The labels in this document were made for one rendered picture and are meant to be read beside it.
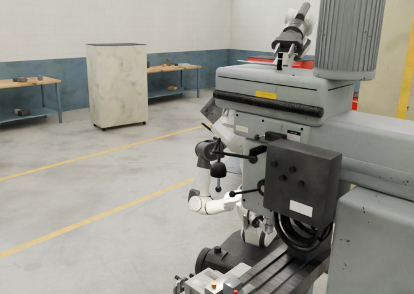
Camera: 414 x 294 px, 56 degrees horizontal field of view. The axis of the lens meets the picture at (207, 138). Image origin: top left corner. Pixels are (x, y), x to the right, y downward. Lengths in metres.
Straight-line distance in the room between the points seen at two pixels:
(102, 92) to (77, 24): 2.53
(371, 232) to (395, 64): 2.06
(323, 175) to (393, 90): 2.14
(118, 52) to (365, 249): 6.69
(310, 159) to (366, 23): 0.47
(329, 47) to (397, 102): 1.90
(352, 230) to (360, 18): 0.64
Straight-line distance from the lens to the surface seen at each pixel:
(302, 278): 1.97
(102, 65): 7.44
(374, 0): 1.34
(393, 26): 3.16
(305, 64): 6.88
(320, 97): 1.31
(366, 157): 1.31
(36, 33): 9.15
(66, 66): 9.46
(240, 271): 2.09
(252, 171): 1.55
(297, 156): 1.10
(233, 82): 1.49
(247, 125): 1.49
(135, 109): 7.85
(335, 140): 1.33
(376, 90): 3.21
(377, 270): 1.29
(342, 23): 1.30
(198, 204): 1.99
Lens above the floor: 2.06
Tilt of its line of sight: 17 degrees down
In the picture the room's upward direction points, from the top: 1 degrees clockwise
